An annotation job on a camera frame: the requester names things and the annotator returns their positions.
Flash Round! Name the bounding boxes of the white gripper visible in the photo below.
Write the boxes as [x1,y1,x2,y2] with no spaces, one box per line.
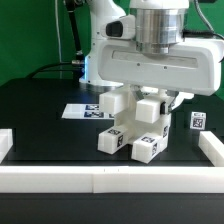
[98,38,224,115]

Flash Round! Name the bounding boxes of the white chair back frame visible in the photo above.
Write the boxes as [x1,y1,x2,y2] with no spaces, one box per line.
[99,85,194,124]

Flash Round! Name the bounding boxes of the white chair seat part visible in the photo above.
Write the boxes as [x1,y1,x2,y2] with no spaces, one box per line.
[114,111,171,151]

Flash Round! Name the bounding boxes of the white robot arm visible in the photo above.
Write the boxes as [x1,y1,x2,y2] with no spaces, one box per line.
[65,0,224,96]

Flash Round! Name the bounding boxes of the white tagged cube far right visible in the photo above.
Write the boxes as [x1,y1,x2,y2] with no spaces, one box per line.
[190,112,206,130]

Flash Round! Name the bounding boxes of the white marker sheet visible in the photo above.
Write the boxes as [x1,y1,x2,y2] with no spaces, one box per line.
[62,104,114,120]

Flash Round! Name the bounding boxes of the white block left edge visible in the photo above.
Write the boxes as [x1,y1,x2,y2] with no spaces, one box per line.
[0,129,13,163]

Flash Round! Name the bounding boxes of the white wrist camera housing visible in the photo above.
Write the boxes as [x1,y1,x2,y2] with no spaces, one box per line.
[105,15,136,40]

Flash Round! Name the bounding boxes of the white obstacle wall bar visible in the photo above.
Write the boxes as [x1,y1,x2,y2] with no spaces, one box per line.
[198,131,224,167]

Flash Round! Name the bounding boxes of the black cable on table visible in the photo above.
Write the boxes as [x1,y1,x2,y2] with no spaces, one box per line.
[25,60,84,80]

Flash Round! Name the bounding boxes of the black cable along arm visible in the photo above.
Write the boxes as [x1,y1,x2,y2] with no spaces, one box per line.
[63,0,84,61]

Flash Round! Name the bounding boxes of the white thin cable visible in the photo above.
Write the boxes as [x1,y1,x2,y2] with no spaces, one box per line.
[54,0,64,80]

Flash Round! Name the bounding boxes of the white front rail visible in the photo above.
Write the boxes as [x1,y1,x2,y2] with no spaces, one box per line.
[0,166,224,193]

